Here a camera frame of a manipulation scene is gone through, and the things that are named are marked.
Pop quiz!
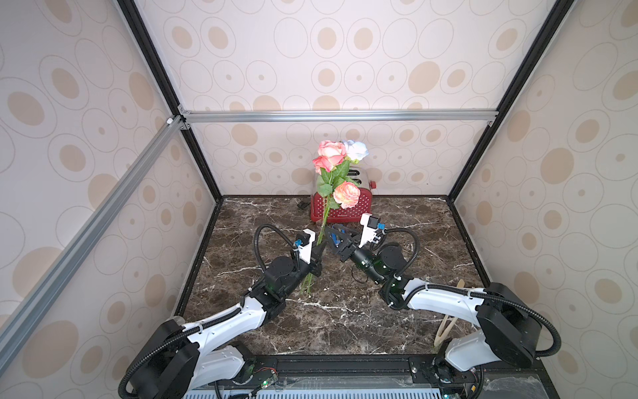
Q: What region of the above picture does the black corner frame post left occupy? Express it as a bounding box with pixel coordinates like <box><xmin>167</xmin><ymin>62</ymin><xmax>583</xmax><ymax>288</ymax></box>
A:
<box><xmin>116</xmin><ymin>0</ymin><xmax>224</xmax><ymax>202</ymax></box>

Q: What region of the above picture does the black corner frame post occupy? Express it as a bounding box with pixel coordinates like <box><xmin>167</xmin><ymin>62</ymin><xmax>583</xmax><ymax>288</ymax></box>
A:
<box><xmin>116</xmin><ymin>0</ymin><xmax>224</xmax><ymax>202</ymax></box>
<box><xmin>448</xmin><ymin>0</ymin><xmax>576</xmax><ymax>204</ymax></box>

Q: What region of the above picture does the red polka dot toaster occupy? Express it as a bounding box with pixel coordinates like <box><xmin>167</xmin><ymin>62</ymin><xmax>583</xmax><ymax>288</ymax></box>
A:
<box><xmin>310</xmin><ymin>165</ymin><xmax>378</xmax><ymax>224</ymax></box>

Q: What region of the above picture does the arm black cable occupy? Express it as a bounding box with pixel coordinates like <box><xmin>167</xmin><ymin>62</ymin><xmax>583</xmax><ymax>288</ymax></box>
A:
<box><xmin>118</xmin><ymin>223</ymin><xmax>300</xmax><ymax>399</ymax></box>
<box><xmin>378</xmin><ymin>228</ymin><xmax>563</xmax><ymax>399</ymax></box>

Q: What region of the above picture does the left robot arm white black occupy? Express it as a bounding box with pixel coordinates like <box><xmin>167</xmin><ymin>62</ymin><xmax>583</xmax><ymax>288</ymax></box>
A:
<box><xmin>118</xmin><ymin>243</ymin><xmax>326</xmax><ymax>398</ymax></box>

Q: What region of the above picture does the black corner frame post right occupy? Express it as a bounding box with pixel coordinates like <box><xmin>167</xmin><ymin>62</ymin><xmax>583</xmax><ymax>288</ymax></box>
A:
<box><xmin>448</xmin><ymin>0</ymin><xmax>576</xmax><ymax>204</ymax></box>

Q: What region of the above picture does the wooden spatula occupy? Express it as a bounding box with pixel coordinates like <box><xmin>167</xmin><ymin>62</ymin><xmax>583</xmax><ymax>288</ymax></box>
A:
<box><xmin>433</xmin><ymin>278</ymin><xmax>465</xmax><ymax>347</ymax></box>

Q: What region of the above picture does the silver aluminium rail left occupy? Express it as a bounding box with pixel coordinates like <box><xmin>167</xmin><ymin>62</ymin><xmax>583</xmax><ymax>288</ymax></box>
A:
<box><xmin>1</xmin><ymin>115</ymin><xmax>184</xmax><ymax>373</ymax></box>

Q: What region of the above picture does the silver aluminium rail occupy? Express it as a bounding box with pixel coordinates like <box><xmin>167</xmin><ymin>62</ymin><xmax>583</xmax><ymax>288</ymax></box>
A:
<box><xmin>184</xmin><ymin>109</ymin><xmax>498</xmax><ymax>124</ymax></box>
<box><xmin>1</xmin><ymin>115</ymin><xmax>184</xmax><ymax>373</ymax></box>

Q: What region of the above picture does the silver aluminium rail back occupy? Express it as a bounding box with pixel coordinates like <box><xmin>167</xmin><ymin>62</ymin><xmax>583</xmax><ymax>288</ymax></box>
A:
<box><xmin>184</xmin><ymin>109</ymin><xmax>498</xmax><ymax>124</ymax></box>

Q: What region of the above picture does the blue tape dispenser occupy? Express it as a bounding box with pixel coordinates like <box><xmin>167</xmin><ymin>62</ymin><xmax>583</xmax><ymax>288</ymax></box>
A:
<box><xmin>330</xmin><ymin>233</ymin><xmax>342</xmax><ymax>249</ymax></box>

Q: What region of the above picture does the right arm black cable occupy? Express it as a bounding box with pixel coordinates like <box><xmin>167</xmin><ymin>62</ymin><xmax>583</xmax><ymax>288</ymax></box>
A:
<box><xmin>378</xmin><ymin>228</ymin><xmax>563</xmax><ymax>399</ymax></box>

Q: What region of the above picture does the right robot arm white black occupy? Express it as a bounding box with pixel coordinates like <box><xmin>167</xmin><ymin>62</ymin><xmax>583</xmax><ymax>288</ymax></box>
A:
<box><xmin>325</xmin><ymin>224</ymin><xmax>563</xmax><ymax>383</ymax></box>

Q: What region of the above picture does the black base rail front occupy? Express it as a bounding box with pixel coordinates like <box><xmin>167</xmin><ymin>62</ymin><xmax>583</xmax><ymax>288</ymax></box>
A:
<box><xmin>218</xmin><ymin>354</ymin><xmax>559</xmax><ymax>398</ymax></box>

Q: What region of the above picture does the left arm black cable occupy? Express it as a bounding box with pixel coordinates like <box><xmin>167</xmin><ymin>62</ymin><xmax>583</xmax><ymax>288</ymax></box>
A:
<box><xmin>118</xmin><ymin>223</ymin><xmax>300</xmax><ymax>399</ymax></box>

